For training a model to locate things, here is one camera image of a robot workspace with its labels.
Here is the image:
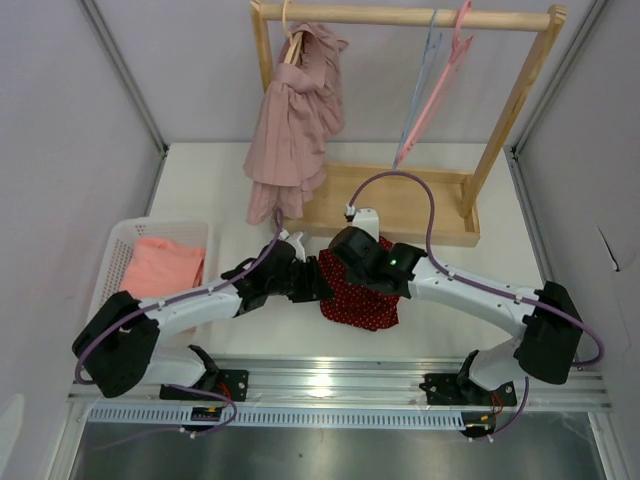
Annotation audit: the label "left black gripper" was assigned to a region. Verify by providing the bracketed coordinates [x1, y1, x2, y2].
[267, 256, 334, 303]

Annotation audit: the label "red polka dot cloth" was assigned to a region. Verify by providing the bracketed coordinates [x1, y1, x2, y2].
[318, 249, 400, 332]

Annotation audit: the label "pink skirt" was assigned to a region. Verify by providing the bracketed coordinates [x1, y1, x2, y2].
[243, 22, 348, 225]

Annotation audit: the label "beige plastic hanger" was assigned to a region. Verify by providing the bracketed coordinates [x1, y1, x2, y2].
[281, 0, 304, 65]

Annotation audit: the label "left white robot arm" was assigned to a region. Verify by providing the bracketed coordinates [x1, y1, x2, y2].
[72, 240, 334, 400]

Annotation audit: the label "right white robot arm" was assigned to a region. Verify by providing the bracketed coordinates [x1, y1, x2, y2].
[329, 226, 582, 404]

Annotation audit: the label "pink plastic hanger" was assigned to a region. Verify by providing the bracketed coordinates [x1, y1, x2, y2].
[398, 1, 473, 168]

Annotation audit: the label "blue plastic hanger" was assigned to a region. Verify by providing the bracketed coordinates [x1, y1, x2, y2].
[391, 8, 439, 171]

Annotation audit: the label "wooden clothes rack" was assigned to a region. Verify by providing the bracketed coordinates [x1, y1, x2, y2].
[250, 1, 567, 247]

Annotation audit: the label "salmon pink cloth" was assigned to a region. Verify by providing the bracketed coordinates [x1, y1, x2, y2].
[119, 237, 206, 299]

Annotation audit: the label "white plastic basket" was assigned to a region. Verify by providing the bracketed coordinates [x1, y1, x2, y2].
[88, 217, 216, 319]

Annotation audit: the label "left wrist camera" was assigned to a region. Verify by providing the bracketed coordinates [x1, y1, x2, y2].
[279, 229, 310, 261]

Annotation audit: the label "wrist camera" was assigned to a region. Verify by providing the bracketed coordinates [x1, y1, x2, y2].
[279, 229, 310, 261]
[345, 204, 380, 241]

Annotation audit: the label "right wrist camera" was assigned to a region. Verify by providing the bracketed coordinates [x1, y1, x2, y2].
[345, 204, 380, 241]

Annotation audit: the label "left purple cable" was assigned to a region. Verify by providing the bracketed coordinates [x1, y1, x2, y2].
[74, 207, 286, 441]

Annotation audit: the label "aluminium mounting rail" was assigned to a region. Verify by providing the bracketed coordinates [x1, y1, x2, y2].
[67, 357, 612, 430]

